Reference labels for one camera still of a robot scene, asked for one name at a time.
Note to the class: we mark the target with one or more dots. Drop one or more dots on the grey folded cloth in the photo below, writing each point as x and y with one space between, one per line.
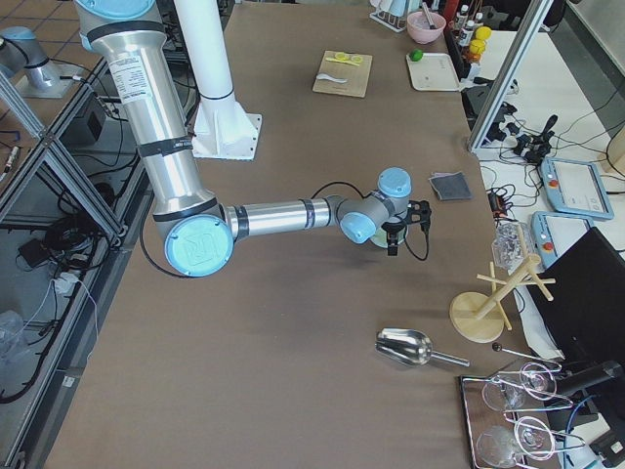
450 186

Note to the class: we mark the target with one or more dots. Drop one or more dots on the wine glass rack tray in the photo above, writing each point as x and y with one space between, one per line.
506 417

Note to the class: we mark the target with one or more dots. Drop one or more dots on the clear glass juicer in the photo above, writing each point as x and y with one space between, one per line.
512 243

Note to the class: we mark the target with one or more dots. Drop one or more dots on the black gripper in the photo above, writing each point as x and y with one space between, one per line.
392 230

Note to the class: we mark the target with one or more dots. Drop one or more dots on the aluminium frame post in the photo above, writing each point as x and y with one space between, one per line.
530 25

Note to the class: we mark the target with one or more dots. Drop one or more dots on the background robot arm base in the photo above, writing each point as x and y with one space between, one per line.
22 52

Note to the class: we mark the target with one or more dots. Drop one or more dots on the steel muddler black tip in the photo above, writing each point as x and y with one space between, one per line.
428 15

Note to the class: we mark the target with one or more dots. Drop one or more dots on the black monitor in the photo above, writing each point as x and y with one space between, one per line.
586 316

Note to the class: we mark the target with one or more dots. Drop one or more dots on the green lime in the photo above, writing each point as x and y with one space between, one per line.
416 55

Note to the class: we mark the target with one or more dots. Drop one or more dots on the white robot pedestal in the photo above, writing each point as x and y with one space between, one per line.
222 128

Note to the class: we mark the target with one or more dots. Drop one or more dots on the teach pendant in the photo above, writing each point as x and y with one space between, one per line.
554 233
575 187

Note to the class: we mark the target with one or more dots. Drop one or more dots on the silver metal scoop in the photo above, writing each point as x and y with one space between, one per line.
411 347

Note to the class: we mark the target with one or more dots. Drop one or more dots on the pink bowl of ice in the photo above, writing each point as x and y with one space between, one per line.
419 29

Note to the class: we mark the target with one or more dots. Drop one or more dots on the teach pendant upper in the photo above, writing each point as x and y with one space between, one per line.
575 187

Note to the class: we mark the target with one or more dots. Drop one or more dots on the white ceramic spoon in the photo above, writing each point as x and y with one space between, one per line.
330 78

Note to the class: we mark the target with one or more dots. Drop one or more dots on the teach pendant lower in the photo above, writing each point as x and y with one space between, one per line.
554 233

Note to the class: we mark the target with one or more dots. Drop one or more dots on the cream rabbit tray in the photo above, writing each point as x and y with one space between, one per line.
434 72

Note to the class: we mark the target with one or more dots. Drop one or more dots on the wooden mug tree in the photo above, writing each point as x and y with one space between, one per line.
482 318

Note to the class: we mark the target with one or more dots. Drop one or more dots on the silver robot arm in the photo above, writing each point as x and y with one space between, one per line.
199 232

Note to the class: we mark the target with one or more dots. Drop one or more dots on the white wire cup rack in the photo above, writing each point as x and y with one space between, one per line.
390 13

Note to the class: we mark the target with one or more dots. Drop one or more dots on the yellow plastic knife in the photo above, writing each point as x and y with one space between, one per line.
333 60

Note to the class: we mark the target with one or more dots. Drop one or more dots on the wooden cutting board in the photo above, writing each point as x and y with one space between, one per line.
358 76

